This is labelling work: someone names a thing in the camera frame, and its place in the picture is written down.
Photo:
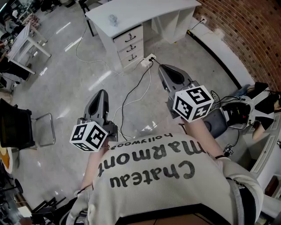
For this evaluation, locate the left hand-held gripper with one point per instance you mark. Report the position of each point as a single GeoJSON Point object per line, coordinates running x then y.
{"type": "Point", "coordinates": [87, 136]}

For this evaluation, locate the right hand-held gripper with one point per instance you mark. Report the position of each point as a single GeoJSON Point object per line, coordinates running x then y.
{"type": "Point", "coordinates": [188, 103]}

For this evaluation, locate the person's right forearm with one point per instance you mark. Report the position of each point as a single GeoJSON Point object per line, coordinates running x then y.
{"type": "Point", "coordinates": [197, 136]}

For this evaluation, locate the person's left forearm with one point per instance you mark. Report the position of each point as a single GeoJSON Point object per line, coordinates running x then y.
{"type": "Point", "coordinates": [90, 169]}

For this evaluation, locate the white desk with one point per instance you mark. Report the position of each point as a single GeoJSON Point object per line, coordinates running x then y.
{"type": "Point", "coordinates": [136, 13]}

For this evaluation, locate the white power strip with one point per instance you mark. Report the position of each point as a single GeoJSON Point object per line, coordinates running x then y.
{"type": "Point", "coordinates": [149, 59]}

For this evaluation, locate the dark chair with white rim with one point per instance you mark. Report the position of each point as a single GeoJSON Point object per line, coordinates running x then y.
{"type": "Point", "coordinates": [235, 114]}

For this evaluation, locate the black wrist band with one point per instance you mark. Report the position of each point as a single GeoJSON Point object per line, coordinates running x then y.
{"type": "Point", "coordinates": [220, 156]}

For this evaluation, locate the white table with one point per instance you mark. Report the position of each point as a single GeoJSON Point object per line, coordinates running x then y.
{"type": "Point", "coordinates": [19, 44]}

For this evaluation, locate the floral stool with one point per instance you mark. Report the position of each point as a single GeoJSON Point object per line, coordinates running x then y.
{"type": "Point", "coordinates": [34, 20]}

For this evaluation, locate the black metal rack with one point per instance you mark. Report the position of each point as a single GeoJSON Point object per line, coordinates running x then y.
{"type": "Point", "coordinates": [48, 204]}

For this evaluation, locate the cream printed sweater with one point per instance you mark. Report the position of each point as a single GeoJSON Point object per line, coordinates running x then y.
{"type": "Point", "coordinates": [164, 197]}

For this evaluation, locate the white panelled cabinet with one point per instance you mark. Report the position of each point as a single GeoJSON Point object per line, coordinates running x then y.
{"type": "Point", "coordinates": [267, 149]}

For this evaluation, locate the white wall socket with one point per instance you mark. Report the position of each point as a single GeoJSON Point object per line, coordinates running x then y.
{"type": "Point", "coordinates": [204, 20]}

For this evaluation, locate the black chair with metal frame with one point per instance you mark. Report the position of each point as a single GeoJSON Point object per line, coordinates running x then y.
{"type": "Point", "coordinates": [13, 125]}

